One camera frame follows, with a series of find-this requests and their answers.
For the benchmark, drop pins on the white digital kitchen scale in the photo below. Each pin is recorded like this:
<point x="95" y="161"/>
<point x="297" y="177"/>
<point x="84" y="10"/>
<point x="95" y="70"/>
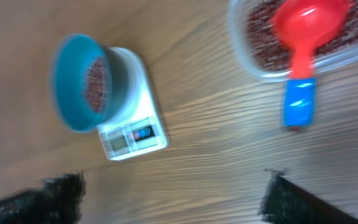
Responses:
<point x="137" y="128"/>

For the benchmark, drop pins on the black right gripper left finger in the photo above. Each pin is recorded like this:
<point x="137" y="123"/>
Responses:
<point x="57" y="201"/>

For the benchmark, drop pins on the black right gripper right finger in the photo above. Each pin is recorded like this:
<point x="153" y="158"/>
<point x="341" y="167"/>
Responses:
<point x="287" y="203"/>

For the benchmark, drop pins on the blue plastic bowl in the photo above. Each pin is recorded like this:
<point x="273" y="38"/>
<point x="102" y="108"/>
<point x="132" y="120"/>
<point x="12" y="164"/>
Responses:
<point x="68" y="68"/>

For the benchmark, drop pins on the red beans in bowl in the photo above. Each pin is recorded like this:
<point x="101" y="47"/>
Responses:
<point x="96" y="85"/>

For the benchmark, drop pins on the red beans in container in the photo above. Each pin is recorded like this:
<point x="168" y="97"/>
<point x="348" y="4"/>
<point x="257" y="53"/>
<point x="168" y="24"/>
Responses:
<point x="271" y="54"/>

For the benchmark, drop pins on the red plastic measuring scoop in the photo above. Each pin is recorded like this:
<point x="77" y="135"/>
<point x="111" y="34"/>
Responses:
<point x="303" y="26"/>

